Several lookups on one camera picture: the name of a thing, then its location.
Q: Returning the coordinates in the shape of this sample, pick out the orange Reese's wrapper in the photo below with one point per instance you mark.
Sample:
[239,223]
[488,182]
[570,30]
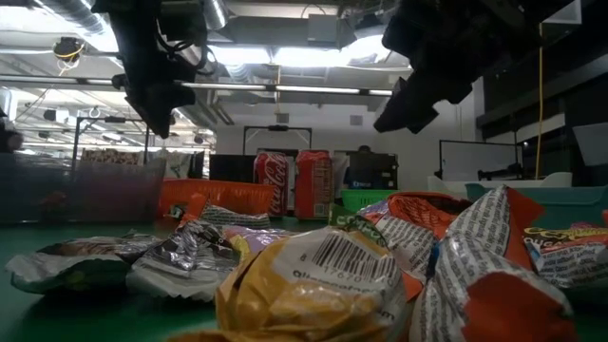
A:
[480,223]
[427,214]

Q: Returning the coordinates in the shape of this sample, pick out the silver and red candy wrapper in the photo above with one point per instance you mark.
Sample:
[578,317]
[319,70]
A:
[513,313]

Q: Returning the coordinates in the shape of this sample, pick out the green plastic basket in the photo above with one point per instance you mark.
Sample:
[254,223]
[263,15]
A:
[368,199]

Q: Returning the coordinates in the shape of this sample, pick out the white wrapper with green print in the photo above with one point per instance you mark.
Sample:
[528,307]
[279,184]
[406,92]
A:
[404,247]

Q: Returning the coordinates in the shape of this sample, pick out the person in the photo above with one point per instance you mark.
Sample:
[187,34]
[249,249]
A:
[363,164]

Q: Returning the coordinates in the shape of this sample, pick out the orange plastic basket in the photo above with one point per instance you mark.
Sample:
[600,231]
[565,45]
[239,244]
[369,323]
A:
[223,195]

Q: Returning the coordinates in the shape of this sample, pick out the purple yellow Sour Patch pack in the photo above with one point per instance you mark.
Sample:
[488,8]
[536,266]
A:
[259,237]

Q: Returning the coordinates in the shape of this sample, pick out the black frame with white board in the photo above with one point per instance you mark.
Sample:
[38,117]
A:
[475,161]

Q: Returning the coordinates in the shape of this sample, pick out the Coca-Cola can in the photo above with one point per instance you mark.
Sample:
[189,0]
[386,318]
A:
[273,180]

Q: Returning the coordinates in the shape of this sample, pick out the orange wrapper with striped back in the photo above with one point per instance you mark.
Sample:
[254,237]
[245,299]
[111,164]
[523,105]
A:
[233,217]

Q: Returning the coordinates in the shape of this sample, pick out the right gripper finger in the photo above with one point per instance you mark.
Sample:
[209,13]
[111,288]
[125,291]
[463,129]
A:
[423,119]
[404,109]

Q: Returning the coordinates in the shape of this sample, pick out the black metal frame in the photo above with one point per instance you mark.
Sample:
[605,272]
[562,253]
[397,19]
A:
[278,128]
[76,142]

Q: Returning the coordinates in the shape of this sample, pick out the teal plastic bin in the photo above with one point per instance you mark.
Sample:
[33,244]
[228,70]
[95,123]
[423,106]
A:
[570,204]

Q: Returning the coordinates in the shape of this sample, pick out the orange-red soda can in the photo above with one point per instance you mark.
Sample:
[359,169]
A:
[313,180]

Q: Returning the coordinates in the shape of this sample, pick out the smoky clear plastic bin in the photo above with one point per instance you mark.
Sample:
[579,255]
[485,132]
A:
[28,185]

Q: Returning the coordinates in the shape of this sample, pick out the yellow wrapper with barcode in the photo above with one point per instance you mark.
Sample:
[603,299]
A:
[294,294]

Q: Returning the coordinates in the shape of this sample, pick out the black monitor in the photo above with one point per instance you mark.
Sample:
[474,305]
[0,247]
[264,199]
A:
[233,168]

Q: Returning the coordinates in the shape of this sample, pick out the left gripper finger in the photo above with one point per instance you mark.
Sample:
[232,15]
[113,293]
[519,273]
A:
[159,109]

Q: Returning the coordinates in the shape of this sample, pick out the long ceiling light strip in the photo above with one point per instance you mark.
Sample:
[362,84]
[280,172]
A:
[285,88]

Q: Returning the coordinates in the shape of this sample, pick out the pile of candy packets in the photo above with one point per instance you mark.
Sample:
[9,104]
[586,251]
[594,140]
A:
[28,318]

